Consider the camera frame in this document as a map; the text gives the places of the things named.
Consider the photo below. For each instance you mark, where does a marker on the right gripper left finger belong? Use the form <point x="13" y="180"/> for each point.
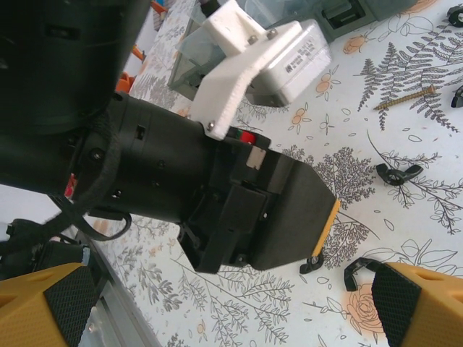
<point x="36" y="311"/>

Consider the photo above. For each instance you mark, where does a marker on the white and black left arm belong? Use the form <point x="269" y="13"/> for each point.
<point x="54" y="253"/>

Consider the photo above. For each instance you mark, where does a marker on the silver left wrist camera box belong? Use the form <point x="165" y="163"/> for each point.
<point x="300" y="61"/>

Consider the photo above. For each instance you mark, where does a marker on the transparent grey organizer box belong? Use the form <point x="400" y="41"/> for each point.
<point x="390" y="9"/>

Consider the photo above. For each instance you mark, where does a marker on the wide aluminium frame rail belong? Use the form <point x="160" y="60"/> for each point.
<point x="108" y="318"/>

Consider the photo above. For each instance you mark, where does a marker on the white left camera bracket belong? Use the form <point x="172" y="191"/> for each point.
<point x="224" y="101"/>

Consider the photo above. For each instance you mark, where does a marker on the brass wood screw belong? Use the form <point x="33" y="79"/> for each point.
<point x="405" y="97"/>

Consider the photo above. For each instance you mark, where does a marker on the floral patterned table mat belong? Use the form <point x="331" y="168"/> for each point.
<point x="398" y="235"/>

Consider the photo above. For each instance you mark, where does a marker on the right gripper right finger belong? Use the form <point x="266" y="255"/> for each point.
<point x="427" y="311"/>

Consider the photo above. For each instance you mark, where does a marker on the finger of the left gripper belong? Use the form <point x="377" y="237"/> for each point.
<point x="296" y="217"/>

